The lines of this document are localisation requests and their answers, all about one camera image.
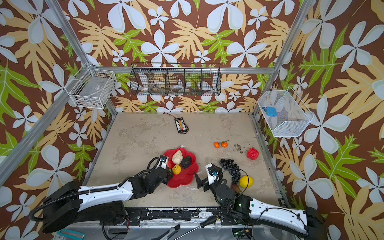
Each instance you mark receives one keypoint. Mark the aluminium frame post back right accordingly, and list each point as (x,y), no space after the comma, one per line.
(292,34)

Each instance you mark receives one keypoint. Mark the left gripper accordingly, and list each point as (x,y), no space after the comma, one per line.
(166,181)

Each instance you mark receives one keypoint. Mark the black-handled screwdriver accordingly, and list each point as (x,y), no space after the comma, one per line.
(211,220)

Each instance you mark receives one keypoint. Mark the teal tool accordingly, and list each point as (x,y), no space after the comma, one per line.
(70,234)

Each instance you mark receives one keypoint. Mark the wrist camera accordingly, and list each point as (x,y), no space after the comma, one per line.
(163,162)
(213,172)

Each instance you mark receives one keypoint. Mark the yellow wrinkled pear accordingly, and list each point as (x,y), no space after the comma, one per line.
(177,169)

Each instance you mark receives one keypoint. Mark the orange tangerines on twig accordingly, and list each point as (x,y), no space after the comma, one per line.
(222,144)

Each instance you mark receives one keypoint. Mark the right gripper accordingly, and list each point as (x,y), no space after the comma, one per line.
(205,181)

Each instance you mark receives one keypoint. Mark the black grape bunch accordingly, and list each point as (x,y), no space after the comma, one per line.
(232,168)

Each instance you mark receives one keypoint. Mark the blue object in basket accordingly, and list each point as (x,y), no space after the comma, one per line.
(270,111)

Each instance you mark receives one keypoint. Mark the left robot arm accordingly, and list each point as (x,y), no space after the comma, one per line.
(73,203)

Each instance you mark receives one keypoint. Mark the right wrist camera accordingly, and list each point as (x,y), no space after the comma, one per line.
(213,172)

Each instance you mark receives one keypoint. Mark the dark avocado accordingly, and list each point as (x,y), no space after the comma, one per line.
(186,162)

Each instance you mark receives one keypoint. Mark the yellow lemon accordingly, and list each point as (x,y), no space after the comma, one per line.
(246,182)

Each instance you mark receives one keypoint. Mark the white wire basket left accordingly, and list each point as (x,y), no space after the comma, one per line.
(91,88)

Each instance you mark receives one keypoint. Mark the black wire basket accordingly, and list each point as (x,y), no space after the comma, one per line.
(178,79)

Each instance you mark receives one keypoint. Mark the white wire basket right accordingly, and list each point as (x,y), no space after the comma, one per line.
(293,115)

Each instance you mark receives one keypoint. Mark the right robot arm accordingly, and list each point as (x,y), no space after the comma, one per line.
(244,210)

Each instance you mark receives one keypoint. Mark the aluminium frame post back left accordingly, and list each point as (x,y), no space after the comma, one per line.
(75,43)

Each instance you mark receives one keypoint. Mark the red flower-shaped fruit bowl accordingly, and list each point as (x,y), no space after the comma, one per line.
(186,176)

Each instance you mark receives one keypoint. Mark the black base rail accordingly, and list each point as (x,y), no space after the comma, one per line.
(139,215)

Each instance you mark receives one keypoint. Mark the aluminium frame post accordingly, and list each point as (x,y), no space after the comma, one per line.
(292,34)
(75,43)

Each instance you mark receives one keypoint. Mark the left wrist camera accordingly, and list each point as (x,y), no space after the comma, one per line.
(163,162)

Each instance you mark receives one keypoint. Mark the white wire basket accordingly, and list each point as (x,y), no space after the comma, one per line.
(293,115)
(91,88)

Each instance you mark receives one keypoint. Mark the brown round fruit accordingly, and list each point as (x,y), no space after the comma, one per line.
(236,188)

